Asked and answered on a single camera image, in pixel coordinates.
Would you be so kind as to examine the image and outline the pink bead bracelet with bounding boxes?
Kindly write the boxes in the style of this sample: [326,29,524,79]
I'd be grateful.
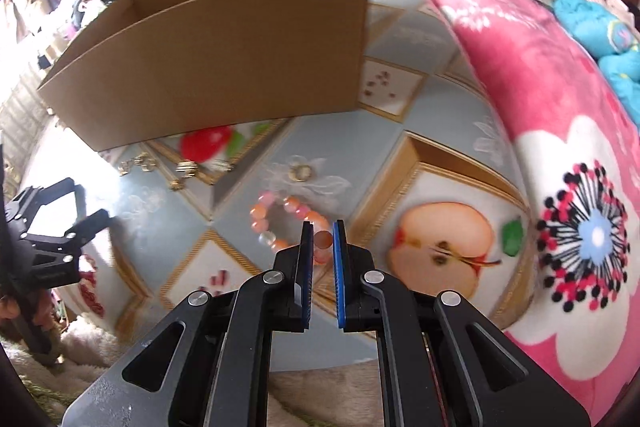
[248,190,335,266]

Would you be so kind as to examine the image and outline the brown cardboard box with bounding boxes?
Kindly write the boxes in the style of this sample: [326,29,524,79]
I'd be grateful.
[39,0,368,150]

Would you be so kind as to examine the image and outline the gold earring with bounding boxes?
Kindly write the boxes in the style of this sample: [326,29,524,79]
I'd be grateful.
[169,160,200,192]

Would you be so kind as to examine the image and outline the left hand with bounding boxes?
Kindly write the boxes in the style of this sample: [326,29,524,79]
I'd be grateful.
[0,289,55,331]

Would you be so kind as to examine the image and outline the blue child jacket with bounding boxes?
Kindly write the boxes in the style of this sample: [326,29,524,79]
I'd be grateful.
[553,0,639,127]

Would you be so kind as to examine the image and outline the fruit pattern bed sheet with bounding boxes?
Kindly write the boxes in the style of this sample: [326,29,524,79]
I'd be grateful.
[26,0,532,341]

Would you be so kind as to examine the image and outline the gold ring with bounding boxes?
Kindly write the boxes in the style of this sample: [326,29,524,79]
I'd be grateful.
[288,162,315,183]

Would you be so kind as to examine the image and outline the pink floral blanket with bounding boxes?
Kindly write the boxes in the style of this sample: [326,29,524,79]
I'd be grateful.
[430,0,639,423]

